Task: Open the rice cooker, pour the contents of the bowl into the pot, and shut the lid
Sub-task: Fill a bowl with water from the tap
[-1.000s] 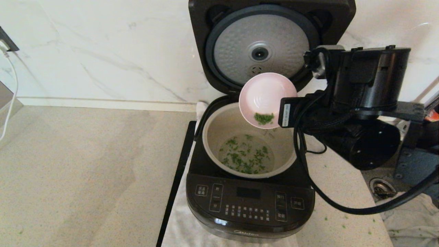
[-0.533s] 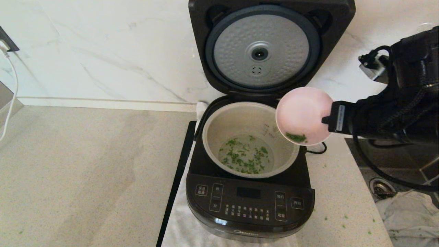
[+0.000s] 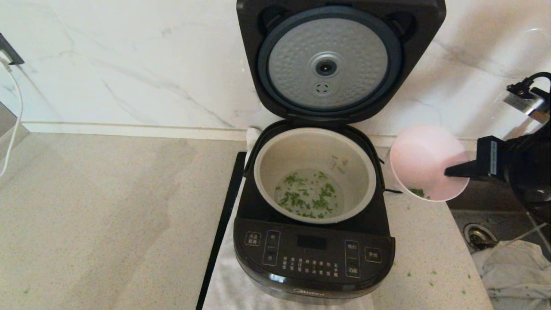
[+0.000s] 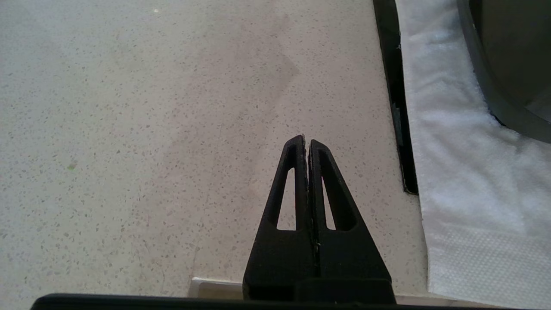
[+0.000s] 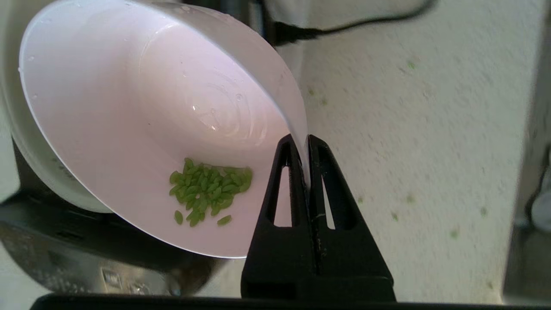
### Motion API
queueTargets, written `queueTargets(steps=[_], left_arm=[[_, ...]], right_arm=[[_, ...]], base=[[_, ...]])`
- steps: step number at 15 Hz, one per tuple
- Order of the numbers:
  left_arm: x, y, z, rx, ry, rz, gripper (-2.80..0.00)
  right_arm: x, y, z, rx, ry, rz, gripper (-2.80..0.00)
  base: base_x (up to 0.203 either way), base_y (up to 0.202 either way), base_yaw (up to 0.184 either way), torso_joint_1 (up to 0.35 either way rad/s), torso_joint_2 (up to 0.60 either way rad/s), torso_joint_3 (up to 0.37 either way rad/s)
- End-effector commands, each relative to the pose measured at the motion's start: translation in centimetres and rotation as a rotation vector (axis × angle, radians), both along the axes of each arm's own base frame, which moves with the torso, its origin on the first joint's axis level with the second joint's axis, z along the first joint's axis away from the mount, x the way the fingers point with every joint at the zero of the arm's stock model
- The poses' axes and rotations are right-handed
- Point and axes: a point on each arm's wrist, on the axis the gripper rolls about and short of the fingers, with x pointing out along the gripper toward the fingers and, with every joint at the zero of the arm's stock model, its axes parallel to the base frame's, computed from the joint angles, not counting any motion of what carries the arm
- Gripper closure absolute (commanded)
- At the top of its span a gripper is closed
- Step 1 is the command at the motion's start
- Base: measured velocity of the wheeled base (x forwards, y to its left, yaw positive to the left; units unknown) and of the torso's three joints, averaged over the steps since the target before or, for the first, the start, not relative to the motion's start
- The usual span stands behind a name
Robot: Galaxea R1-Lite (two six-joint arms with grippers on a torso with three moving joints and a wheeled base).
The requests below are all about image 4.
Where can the black Midea rice cooker base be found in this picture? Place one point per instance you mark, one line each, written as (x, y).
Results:
(516, 64)

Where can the white terry towel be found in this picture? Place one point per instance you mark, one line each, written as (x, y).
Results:
(473, 172)

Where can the long black flat strip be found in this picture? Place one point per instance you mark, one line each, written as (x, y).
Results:
(394, 86)

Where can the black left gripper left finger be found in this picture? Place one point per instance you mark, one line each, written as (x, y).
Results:
(280, 262)

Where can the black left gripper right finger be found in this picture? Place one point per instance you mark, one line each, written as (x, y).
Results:
(348, 258)

